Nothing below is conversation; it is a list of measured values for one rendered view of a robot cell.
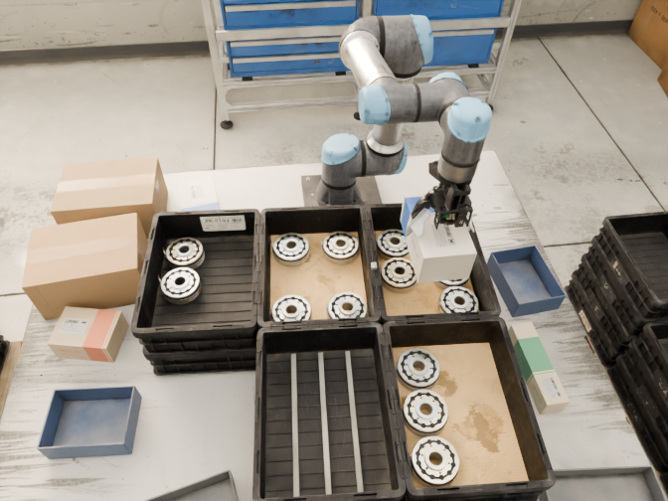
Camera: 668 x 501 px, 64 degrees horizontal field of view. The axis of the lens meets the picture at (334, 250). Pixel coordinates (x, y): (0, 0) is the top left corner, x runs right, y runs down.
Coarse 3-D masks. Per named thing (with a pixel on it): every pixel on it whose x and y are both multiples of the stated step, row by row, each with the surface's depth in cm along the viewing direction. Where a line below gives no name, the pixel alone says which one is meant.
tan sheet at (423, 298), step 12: (384, 288) 147; (420, 288) 148; (432, 288) 148; (468, 288) 148; (396, 300) 145; (408, 300) 145; (420, 300) 145; (432, 300) 145; (396, 312) 142; (408, 312) 142; (420, 312) 142; (432, 312) 143
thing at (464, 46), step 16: (384, 0) 281; (400, 0) 282; (416, 0) 284; (432, 0) 285; (448, 0) 286; (464, 0) 287; (480, 0) 288; (496, 0) 289; (432, 16) 292; (448, 16) 293; (464, 16) 294; (480, 16) 295; (496, 16) 296; (432, 32) 298; (448, 32) 298; (464, 32) 300; (480, 32) 301; (448, 48) 307; (464, 48) 309; (480, 48) 310; (432, 64) 314; (448, 64) 316; (464, 64) 317
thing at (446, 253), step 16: (432, 224) 122; (464, 224) 122; (416, 240) 120; (432, 240) 119; (448, 240) 119; (464, 240) 119; (416, 256) 122; (432, 256) 115; (448, 256) 116; (464, 256) 117; (416, 272) 123; (432, 272) 120; (448, 272) 120; (464, 272) 121
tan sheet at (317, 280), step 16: (272, 240) 158; (320, 240) 158; (272, 256) 154; (320, 256) 154; (272, 272) 150; (288, 272) 150; (304, 272) 150; (320, 272) 151; (336, 272) 151; (352, 272) 151; (272, 288) 147; (288, 288) 147; (304, 288) 147; (320, 288) 147; (336, 288) 147; (352, 288) 147; (272, 304) 143; (320, 304) 144
